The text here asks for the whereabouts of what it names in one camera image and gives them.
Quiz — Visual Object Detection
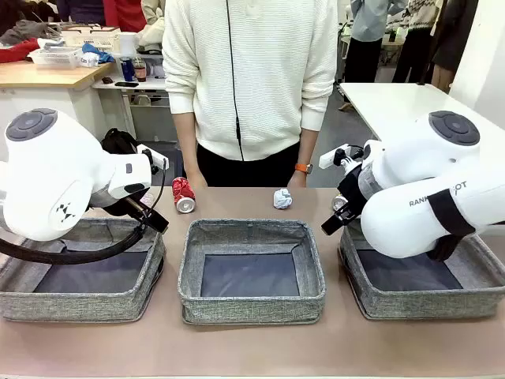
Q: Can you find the crushed red can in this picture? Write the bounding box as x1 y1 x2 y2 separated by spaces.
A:
171 176 197 215

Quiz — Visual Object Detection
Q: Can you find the thin black cord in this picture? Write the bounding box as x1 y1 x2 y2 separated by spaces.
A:
226 0 244 161

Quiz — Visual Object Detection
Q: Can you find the person in red top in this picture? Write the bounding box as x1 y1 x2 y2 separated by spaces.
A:
103 0 148 33

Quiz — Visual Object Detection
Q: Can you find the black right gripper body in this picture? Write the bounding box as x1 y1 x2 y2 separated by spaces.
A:
337 164 371 217

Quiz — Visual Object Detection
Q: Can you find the white slotted crate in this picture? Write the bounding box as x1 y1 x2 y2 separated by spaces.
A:
62 26 122 53

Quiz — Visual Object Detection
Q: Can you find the person's right hand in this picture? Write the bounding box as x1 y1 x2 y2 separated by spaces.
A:
184 170 208 189

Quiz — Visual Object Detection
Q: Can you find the white shelf desk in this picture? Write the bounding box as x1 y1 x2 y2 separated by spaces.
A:
92 74 171 144

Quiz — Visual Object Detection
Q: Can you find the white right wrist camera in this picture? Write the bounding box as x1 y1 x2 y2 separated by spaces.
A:
318 143 365 175

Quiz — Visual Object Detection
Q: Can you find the white paper ball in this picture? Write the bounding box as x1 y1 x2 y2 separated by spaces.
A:
272 188 295 210

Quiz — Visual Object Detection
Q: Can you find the person's left hand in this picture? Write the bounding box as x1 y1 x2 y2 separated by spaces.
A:
286 172 309 189

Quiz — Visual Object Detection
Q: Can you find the large white table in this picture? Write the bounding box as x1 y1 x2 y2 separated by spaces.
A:
338 81 505 141

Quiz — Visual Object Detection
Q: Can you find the black right arm cable sleeve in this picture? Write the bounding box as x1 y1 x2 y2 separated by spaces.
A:
427 189 477 262

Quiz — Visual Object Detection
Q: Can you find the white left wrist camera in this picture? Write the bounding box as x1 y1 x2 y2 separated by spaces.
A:
137 144 170 174

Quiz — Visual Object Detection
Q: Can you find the cola bottle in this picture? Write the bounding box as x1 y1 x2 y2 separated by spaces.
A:
133 56 148 83

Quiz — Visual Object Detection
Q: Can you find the person in navy top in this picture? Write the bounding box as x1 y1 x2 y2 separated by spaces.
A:
54 0 106 25

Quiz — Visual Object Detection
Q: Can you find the grey fabric basket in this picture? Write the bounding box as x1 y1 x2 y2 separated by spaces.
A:
0 216 166 324
176 219 327 325
338 215 505 321

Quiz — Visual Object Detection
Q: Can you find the black backpack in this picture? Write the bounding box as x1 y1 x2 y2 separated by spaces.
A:
100 127 140 156

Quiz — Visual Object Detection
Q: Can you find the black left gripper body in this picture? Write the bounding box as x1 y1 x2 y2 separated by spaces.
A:
98 194 150 223

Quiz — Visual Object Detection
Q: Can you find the person's right forearm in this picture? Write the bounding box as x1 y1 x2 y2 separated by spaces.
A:
172 112 199 174

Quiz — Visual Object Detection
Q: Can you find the red cloth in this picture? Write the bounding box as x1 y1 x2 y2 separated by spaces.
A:
0 37 41 64

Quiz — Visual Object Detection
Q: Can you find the grey clothes pile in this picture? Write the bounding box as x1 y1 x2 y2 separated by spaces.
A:
0 19 61 47

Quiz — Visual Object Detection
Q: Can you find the white plastic basket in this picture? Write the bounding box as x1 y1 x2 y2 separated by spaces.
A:
28 46 83 70

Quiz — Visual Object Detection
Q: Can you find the person in dark coat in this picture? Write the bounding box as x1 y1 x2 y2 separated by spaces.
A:
428 0 479 95

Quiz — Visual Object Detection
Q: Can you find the person in white sweater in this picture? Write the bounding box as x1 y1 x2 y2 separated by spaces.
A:
161 0 339 188

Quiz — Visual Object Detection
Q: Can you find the person in patterned sweater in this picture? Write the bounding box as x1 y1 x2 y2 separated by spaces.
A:
391 0 442 84

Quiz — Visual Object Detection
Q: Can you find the person's left forearm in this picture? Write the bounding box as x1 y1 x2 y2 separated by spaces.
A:
294 126 321 167

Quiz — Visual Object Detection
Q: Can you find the blue cloth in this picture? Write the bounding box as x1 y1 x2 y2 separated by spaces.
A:
81 42 116 65

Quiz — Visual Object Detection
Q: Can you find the wooden top desk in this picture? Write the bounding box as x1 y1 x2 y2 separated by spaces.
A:
0 58 116 182

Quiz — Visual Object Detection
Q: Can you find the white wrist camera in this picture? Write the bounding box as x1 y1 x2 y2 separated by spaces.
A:
318 143 365 175
137 144 170 174

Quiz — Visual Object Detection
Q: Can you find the blue drink bottle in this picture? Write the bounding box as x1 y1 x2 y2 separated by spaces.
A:
120 56 136 83

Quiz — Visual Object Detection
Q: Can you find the white cup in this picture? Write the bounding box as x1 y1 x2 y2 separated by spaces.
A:
118 32 140 57

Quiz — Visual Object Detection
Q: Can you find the person in light blue shirt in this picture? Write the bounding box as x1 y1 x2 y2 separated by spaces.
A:
348 0 408 84

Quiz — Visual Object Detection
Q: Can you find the cream cloth bag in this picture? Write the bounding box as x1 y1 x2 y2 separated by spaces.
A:
137 17 166 55

